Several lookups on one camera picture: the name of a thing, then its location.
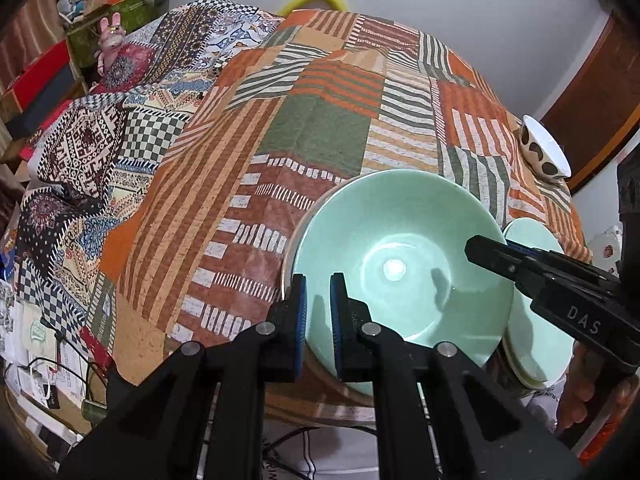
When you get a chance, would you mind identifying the red box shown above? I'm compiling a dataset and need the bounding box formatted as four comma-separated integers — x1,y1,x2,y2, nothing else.
0,40,71,111

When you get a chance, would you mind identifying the green plate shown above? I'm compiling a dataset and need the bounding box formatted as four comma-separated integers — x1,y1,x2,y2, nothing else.
501,217,576,388

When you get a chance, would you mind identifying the striped brown curtain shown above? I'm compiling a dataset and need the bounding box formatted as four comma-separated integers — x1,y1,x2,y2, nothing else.
0,0,56,86

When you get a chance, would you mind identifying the green bowl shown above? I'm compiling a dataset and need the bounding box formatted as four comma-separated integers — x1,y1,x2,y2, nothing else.
291,169,515,396

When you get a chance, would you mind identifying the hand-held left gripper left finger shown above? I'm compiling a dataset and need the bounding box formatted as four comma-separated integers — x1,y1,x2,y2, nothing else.
57,274,308,480

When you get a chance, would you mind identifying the person's right hand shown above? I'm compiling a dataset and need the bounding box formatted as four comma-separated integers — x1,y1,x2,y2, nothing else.
554,346,596,428

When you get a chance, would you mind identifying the checkered patterned blanket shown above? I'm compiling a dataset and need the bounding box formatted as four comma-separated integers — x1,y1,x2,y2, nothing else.
0,0,286,376

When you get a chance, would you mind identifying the green box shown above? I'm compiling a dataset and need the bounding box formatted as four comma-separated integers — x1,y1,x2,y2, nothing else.
65,0,146,68

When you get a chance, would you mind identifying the pile of white papers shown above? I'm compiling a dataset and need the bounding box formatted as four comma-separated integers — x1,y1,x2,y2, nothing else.
0,280,91,441

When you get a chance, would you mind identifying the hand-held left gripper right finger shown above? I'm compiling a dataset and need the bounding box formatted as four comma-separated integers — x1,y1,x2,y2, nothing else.
329,272,583,480

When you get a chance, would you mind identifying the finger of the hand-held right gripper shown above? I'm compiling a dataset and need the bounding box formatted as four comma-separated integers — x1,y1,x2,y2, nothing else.
464,235,551,303

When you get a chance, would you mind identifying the dark blue box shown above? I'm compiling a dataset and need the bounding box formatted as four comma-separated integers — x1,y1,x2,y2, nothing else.
7,67,78,138

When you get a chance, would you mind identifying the pink rabbit toy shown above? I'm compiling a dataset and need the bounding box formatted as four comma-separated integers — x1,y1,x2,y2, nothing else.
96,12,126,73

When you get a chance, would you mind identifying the brown wooden door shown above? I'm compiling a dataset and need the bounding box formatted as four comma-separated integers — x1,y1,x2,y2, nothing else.
540,12,640,196

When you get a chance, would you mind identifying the white plate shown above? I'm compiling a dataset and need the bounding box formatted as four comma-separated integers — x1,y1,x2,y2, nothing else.
502,345,558,392

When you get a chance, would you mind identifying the white patterned bowl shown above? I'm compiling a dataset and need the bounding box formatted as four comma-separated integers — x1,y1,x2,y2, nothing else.
519,115,572,183

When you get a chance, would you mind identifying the orange striped patchwork tablecloth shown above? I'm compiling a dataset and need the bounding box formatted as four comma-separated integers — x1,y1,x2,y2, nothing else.
97,9,593,428

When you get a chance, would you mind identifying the white printed bag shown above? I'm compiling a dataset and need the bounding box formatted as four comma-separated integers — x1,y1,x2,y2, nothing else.
590,225,623,276

